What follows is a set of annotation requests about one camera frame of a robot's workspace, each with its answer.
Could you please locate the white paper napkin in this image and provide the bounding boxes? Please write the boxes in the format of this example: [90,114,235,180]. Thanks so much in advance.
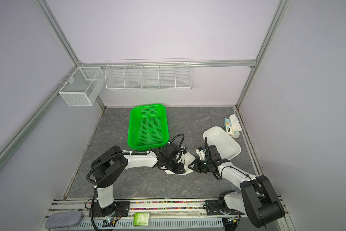
[164,152,196,175]

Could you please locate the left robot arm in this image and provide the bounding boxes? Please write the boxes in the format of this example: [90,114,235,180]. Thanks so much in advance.
[86,143,195,217]

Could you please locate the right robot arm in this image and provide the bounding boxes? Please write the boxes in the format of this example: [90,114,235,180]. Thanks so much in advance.
[188,144,285,228]

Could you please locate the white oval plastic tub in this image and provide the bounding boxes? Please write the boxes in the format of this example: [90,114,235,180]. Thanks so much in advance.
[203,126,241,160]

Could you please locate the green perforated plastic basket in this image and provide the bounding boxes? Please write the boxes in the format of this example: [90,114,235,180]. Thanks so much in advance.
[127,104,170,151]

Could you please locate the tissue pack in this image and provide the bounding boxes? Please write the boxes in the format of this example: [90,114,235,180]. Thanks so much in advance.
[225,114,242,139]

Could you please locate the small white mesh basket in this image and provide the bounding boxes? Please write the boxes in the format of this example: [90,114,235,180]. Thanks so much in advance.
[59,67,105,106]

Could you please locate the grey cloth pad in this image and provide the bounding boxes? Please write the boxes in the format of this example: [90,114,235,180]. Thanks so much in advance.
[45,211,83,229]

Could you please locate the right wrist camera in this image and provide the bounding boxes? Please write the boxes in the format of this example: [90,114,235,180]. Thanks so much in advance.
[196,147,207,161]

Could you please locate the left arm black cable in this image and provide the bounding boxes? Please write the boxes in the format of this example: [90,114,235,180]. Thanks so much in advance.
[155,133,186,151]

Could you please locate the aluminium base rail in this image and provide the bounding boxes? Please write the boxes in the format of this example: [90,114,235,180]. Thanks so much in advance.
[47,197,289,218]

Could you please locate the white slotted cable duct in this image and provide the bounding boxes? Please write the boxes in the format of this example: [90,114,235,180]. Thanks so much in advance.
[94,218,224,230]

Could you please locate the long white wire shelf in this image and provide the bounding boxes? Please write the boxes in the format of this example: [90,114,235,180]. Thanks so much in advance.
[105,59,193,90]

